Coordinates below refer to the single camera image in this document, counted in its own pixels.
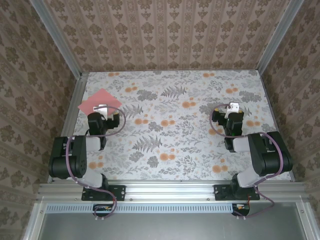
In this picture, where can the pink paper sheet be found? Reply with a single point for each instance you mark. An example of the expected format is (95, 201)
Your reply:
(100, 98)

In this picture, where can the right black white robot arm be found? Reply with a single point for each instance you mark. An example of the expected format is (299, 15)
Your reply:
(270, 160)

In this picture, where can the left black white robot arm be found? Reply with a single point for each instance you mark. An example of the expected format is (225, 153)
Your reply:
(80, 162)

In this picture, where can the black connector box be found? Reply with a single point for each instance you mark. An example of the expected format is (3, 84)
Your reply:
(101, 213)
(241, 212)

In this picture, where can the grey metal panel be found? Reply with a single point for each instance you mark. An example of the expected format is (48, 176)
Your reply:
(175, 227)

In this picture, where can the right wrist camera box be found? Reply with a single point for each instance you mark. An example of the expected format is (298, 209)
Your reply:
(233, 106)

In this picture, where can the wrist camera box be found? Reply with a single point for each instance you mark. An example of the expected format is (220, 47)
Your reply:
(233, 106)
(100, 108)

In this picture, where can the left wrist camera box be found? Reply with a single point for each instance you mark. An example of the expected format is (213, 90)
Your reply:
(100, 108)

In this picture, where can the aluminium side rail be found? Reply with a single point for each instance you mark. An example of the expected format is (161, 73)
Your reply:
(68, 120)

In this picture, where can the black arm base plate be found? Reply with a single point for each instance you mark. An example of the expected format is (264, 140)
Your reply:
(220, 192)
(120, 191)

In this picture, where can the aluminium frame post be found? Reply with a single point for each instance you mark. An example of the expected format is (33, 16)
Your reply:
(61, 40)
(273, 37)

